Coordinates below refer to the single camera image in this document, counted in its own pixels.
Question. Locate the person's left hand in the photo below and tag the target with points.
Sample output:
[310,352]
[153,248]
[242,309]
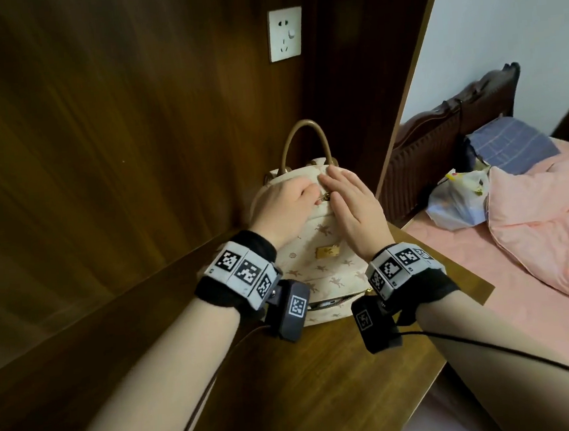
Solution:
[284,213]

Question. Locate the person's right hand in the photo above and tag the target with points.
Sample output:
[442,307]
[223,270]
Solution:
[359,216]

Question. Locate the beige horse-print backpack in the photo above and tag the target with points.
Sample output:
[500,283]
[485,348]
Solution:
[319,269]

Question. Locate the person's left forearm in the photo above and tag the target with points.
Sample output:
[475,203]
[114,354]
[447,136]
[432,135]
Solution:
[146,398]

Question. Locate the person's right forearm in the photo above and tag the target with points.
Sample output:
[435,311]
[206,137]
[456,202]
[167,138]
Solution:
[517,381]

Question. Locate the right marker wristband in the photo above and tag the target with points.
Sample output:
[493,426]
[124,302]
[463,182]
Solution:
[403,272]

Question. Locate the marker wristband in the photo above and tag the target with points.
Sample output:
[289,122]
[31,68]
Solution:
[403,272]
[235,272]

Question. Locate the left marker wristband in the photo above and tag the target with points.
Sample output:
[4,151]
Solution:
[235,272]

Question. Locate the dark wooden bed headboard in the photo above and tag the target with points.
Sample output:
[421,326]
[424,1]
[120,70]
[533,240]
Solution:
[419,161]

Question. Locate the white plastic bag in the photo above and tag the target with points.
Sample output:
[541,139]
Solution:
[455,205]

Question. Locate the blue plaid pillow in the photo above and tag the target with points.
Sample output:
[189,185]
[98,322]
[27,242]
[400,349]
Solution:
[512,146]

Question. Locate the pink quilt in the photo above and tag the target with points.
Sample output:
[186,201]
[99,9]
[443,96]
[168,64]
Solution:
[549,229]

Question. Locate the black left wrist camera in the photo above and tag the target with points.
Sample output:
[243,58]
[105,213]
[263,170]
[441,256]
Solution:
[290,314]

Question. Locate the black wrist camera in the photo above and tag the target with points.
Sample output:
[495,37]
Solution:
[373,324]
[290,314]

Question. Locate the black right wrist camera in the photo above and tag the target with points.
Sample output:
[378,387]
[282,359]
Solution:
[373,324]

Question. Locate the white wall socket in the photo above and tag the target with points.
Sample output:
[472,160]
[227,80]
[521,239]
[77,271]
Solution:
[286,34]

